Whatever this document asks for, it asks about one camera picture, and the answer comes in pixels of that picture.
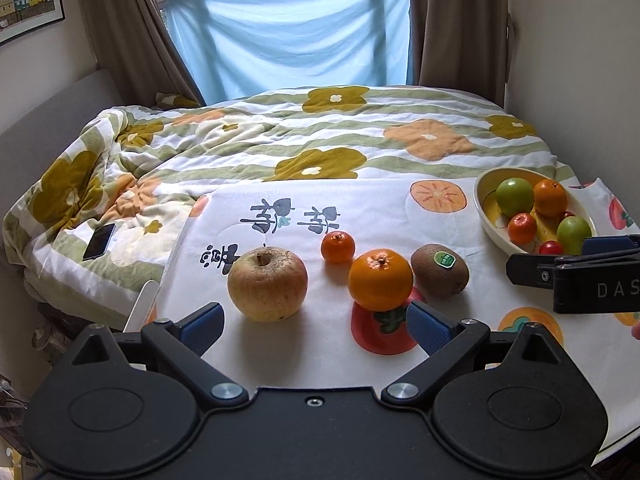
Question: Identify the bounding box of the white plastic slat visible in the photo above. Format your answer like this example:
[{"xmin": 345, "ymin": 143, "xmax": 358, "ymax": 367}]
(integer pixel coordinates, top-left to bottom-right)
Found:
[{"xmin": 124, "ymin": 280, "xmax": 160, "ymax": 333}]

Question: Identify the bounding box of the pale red apple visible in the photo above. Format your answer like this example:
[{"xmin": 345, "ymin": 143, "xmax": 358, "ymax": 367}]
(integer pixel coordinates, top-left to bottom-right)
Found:
[{"xmin": 227, "ymin": 246, "xmax": 309, "ymax": 322}]

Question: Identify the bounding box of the brown kiwi with sticker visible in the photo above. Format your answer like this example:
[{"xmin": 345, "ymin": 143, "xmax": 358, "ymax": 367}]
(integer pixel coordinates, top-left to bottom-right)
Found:
[{"xmin": 410, "ymin": 243, "xmax": 471, "ymax": 297}]

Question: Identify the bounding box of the black smartphone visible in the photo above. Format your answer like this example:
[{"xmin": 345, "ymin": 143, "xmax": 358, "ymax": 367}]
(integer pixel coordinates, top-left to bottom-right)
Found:
[{"xmin": 82, "ymin": 223, "xmax": 117, "ymax": 262}]

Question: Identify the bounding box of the light blue window cloth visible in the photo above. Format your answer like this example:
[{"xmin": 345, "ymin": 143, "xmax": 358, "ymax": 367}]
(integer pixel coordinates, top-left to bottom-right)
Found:
[{"xmin": 165, "ymin": 0, "xmax": 413, "ymax": 106}]

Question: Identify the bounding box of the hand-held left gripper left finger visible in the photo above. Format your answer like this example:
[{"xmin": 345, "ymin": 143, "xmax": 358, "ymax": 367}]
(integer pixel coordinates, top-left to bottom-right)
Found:
[{"xmin": 57, "ymin": 301, "xmax": 249, "ymax": 411}]

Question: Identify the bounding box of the brown curtain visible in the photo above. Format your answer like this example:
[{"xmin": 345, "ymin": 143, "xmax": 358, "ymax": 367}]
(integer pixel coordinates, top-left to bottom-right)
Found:
[
  {"xmin": 75, "ymin": 0, "xmax": 206, "ymax": 108},
  {"xmin": 406, "ymin": 0, "xmax": 511, "ymax": 106}
]

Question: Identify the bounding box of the small green apple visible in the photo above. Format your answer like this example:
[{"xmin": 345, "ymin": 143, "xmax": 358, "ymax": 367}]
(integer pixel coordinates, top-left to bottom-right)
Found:
[{"xmin": 556, "ymin": 216, "xmax": 593, "ymax": 256}]

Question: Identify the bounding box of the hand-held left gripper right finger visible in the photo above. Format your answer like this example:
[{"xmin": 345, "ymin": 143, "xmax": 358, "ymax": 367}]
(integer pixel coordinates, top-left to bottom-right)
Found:
[{"xmin": 382, "ymin": 301, "xmax": 573, "ymax": 409}]

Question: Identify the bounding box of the small mandarin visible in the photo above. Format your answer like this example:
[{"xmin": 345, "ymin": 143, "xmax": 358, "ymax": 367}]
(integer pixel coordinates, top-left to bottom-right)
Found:
[
  {"xmin": 508, "ymin": 212, "xmax": 538, "ymax": 246},
  {"xmin": 320, "ymin": 230, "xmax": 356, "ymax": 264}
]

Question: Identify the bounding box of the large orange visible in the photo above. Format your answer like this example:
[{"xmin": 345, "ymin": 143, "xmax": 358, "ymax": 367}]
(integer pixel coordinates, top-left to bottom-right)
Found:
[
  {"xmin": 348, "ymin": 248, "xmax": 415, "ymax": 312},
  {"xmin": 533, "ymin": 178, "xmax": 568, "ymax": 218}
]

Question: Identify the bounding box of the grey headboard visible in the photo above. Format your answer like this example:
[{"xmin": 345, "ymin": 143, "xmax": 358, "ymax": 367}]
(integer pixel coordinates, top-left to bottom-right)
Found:
[{"xmin": 0, "ymin": 67, "xmax": 131, "ymax": 211}]

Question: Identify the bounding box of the floral striped blanket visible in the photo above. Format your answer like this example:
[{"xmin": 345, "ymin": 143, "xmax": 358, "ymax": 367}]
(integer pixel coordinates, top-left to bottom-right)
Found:
[{"xmin": 2, "ymin": 85, "xmax": 581, "ymax": 331}]

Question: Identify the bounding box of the white persimmon print tablecloth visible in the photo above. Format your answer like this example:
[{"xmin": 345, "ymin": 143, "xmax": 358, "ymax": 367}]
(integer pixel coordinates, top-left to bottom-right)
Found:
[{"xmin": 122, "ymin": 176, "xmax": 640, "ymax": 451}]

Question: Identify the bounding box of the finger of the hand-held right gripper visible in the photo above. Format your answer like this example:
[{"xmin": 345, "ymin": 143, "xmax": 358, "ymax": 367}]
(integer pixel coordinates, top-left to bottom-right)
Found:
[
  {"xmin": 506, "ymin": 254, "xmax": 558, "ymax": 288},
  {"xmin": 557, "ymin": 234, "xmax": 640, "ymax": 266}
]

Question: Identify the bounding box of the large green apple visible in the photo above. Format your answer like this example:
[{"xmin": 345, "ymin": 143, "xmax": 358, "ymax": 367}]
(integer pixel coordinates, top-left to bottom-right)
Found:
[{"xmin": 495, "ymin": 177, "xmax": 535, "ymax": 218}]

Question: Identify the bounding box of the cream and yellow duck plate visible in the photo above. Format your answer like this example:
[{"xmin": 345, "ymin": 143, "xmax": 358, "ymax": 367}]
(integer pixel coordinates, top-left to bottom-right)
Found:
[{"xmin": 473, "ymin": 167, "xmax": 598, "ymax": 261}]

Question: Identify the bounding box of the glass jar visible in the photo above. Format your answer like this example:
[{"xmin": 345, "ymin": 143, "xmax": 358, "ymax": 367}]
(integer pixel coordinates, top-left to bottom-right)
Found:
[{"xmin": 32, "ymin": 320, "xmax": 71, "ymax": 366}]

